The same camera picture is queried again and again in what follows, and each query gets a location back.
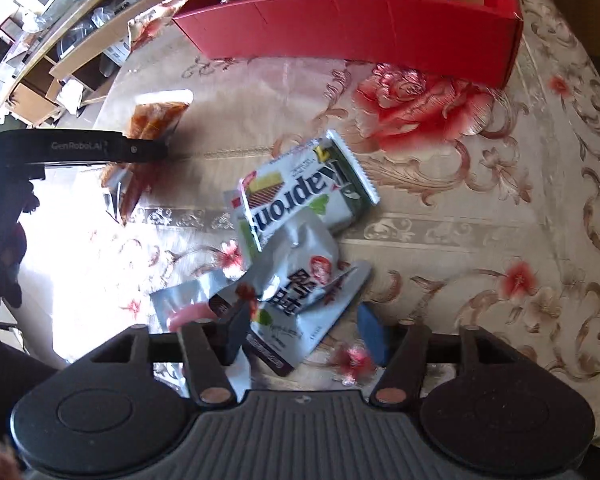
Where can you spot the floral beige tablecloth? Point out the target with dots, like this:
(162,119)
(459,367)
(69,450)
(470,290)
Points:
(489,208)

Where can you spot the Kaprons wafer pack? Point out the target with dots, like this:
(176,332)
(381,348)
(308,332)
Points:
(321,175)

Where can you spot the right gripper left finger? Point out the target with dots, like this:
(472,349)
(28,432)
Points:
(208,349)

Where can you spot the silver white snack pouch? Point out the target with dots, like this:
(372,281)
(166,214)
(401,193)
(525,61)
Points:
(295,291)

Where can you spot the sausage vacuum pack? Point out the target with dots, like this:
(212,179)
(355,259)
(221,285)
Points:
(180,308)

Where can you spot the red cardboard box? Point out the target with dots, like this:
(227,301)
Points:
(476,42)

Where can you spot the orange spicy snack pouch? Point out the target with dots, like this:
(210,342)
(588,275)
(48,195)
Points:
(145,147)

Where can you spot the wooden TV stand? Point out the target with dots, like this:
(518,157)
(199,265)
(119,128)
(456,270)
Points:
(72,61)

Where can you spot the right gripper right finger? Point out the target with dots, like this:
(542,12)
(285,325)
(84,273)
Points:
(401,350)

